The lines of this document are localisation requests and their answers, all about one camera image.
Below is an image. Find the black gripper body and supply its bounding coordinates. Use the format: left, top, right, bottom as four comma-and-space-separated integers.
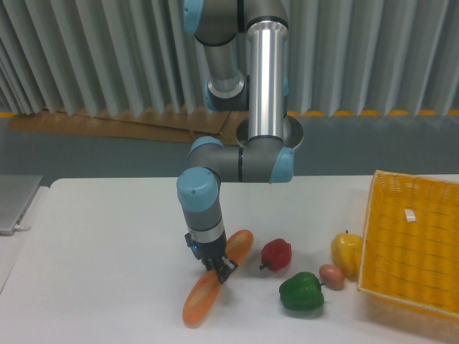
184, 233, 227, 268

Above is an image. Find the long baguette bread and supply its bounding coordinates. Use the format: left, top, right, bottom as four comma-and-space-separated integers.
182, 229, 254, 328

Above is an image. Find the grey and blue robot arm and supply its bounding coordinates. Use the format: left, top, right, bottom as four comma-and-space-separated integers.
176, 1, 294, 283

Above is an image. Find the yellow woven basket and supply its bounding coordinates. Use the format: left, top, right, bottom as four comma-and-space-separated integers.
357, 171, 458, 320

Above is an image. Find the white tag in basket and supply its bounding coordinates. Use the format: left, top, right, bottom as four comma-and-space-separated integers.
404, 209, 417, 223

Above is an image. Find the red bell pepper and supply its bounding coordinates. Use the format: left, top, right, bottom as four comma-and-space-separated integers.
259, 239, 292, 272

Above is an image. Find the green bell pepper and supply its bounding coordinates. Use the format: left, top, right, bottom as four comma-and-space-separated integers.
278, 272, 325, 312

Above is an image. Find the brown egg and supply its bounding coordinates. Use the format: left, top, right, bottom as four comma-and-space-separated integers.
319, 264, 345, 290

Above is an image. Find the yellow bell pepper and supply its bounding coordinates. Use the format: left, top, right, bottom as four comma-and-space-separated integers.
331, 231, 363, 278

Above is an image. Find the brown cardboard sheet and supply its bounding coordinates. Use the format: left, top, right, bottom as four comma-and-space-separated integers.
7, 108, 248, 145

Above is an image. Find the silver laptop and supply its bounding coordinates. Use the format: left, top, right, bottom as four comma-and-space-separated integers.
1, 174, 42, 236

